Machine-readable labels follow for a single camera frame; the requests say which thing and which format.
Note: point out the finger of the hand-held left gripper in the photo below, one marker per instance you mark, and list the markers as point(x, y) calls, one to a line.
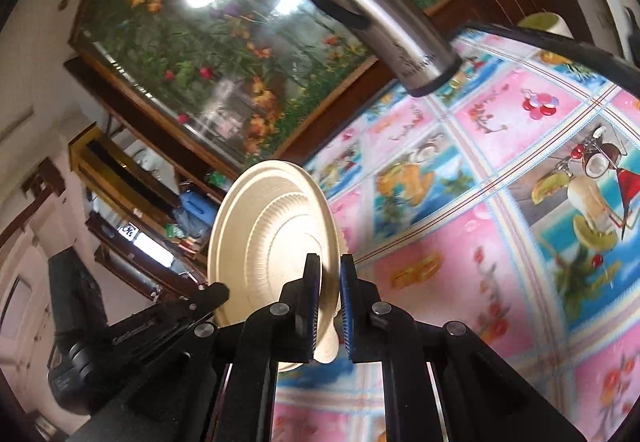
point(175, 317)

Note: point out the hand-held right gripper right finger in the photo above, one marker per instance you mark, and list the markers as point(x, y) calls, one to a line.
point(348, 317)

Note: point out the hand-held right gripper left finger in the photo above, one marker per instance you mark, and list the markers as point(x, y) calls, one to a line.
point(315, 312)

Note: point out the beige ribbed bowl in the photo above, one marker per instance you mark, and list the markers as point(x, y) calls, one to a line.
point(270, 232)

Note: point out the small bright window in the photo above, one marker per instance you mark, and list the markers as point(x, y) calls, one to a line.
point(152, 247)

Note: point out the blue water jug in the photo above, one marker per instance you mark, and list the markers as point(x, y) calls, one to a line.
point(197, 207)

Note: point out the printed fruit tablecloth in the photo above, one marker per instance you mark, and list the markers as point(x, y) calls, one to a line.
point(450, 222)

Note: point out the green packet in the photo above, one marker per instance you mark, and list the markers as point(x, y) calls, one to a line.
point(216, 179)

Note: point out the dark wooden shelf unit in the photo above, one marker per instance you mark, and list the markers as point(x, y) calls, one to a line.
point(150, 117)

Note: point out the framed flower painting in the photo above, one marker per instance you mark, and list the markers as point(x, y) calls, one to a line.
point(225, 47)

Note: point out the stainless steel thermos jug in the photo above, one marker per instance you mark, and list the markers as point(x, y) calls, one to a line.
point(380, 12)

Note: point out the white and yellow cup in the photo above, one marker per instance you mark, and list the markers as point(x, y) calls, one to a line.
point(547, 24)

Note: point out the brown wooden wall trim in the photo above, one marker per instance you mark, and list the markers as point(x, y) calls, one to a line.
point(47, 182)

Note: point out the yellow wooden frame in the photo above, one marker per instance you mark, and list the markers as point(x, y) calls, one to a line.
point(80, 157)

